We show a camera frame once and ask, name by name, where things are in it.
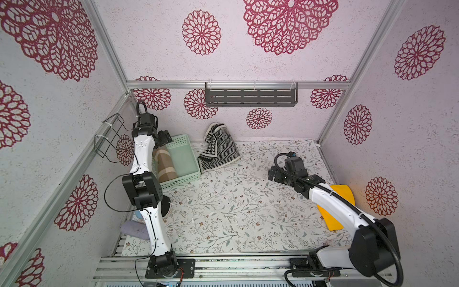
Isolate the brown beige plaid scarf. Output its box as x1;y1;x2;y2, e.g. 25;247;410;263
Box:
153;145;178;183

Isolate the black white zigzag scarf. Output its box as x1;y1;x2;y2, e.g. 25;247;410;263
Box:
198;123;241;173

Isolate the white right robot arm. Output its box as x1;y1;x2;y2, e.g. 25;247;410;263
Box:
268;152;404;286

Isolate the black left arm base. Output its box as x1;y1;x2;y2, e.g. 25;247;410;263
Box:
145;251;196;279

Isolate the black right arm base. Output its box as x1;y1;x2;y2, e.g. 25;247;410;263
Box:
289;246;341;278

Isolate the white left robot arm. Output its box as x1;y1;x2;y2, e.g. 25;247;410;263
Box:
122;112;172;257

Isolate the mint green plastic basket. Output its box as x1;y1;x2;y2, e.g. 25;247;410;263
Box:
152;134;201;189

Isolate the yellow fabric hat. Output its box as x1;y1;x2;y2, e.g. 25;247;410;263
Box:
313;185;356;232

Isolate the plush doll black hair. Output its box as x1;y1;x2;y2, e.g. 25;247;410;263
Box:
133;194;172;220

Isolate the grey purple rolled cloth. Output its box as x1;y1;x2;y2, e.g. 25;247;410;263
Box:
121;221;150;241

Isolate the black wire wall rack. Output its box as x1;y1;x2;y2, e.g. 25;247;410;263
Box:
93;113;135;166

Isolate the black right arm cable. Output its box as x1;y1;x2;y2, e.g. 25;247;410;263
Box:
274;152;404;287

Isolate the dark grey wall shelf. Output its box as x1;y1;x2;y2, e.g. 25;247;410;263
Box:
204;82;299;108

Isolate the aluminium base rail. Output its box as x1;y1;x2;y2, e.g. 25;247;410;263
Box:
89;252;382;287

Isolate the aluminium corner frame post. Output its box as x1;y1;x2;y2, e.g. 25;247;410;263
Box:
317;0;406;147

